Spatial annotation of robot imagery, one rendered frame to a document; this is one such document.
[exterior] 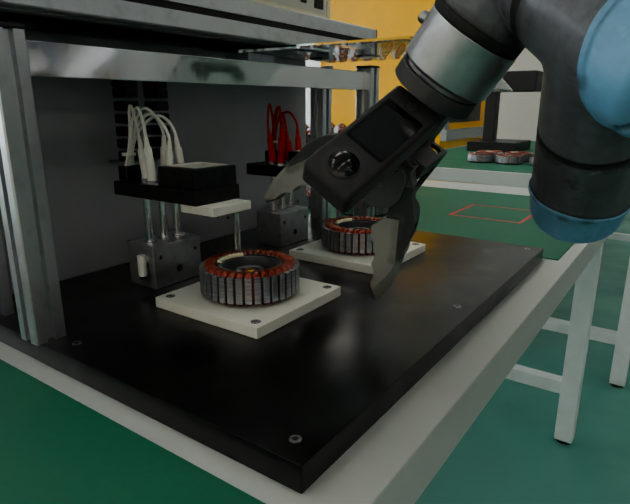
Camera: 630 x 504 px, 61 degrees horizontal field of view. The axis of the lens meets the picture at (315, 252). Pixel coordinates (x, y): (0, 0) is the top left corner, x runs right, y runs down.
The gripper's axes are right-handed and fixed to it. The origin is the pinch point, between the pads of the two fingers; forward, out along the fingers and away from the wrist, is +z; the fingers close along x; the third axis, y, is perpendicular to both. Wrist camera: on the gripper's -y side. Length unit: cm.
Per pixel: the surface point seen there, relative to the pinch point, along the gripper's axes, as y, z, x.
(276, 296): -1.3, 6.8, 0.4
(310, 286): 5.6, 8.5, -0.7
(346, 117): 361, 148, 120
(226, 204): 1.8, 4.7, 11.8
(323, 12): 39.6, -6.8, 29.6
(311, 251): 18.7, 14.7, 4.5
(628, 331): 149, 48, -76
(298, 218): 26.8, 17.7, 11.2
